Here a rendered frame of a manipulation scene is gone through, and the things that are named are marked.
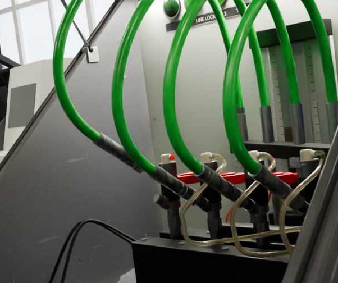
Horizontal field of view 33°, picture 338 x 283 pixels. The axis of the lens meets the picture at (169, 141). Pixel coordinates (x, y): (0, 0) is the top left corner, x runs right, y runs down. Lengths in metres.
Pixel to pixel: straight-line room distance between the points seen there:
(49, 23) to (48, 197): 5.74
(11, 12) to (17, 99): 3.35
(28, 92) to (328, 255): 3.44
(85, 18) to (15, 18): 1.09
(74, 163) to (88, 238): 0.16
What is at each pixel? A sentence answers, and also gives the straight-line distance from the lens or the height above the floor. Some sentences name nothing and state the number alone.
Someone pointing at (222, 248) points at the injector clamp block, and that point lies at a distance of 0.78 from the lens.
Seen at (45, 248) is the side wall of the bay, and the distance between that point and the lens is 1.11.
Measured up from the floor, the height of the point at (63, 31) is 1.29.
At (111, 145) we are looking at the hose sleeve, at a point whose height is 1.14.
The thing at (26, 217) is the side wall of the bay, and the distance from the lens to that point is 1.08.
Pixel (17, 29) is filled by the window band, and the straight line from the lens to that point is 7.10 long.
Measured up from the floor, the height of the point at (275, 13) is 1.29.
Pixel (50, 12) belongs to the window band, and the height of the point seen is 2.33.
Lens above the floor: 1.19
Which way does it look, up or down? 4 degrees down
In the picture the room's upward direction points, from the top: 7 degrees counter-clockwise
